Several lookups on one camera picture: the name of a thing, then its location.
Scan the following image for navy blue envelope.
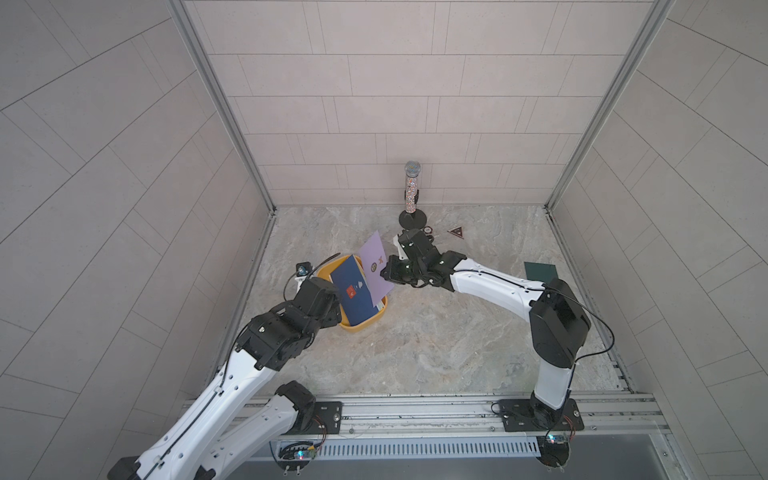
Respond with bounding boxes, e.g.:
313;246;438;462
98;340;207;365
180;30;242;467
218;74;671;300
330;255;379;327

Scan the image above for purple envelope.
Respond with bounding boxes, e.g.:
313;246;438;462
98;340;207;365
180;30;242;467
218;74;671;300
357;231;394;306

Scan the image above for dark green envelope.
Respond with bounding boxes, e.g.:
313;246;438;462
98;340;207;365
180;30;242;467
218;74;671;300
524;262;559;284

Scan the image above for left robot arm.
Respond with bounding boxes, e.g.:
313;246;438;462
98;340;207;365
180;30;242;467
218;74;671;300
107;277;341;479

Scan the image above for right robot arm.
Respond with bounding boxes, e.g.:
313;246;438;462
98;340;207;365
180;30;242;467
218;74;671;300
380;229;591;411

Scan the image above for left circuit board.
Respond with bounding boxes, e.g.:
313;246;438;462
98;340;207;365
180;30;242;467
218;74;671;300
276;441;319;472

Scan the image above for circuit board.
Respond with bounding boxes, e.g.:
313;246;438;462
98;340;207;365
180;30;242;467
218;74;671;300
276;441;319;472
536;434;570;469

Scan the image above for right circuit board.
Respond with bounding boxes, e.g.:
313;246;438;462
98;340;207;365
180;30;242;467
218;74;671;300
536;434;570;469

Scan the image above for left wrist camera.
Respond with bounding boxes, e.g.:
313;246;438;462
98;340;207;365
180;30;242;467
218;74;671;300
294;261;314;290

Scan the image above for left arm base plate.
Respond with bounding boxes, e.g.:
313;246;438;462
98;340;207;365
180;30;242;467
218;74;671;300
286;401;343;436

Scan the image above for aluminium mounting rail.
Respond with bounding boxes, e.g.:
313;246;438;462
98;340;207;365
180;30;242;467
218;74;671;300
316;391;670;440

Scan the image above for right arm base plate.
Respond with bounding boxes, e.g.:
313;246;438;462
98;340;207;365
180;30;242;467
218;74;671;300
491;396;584;432

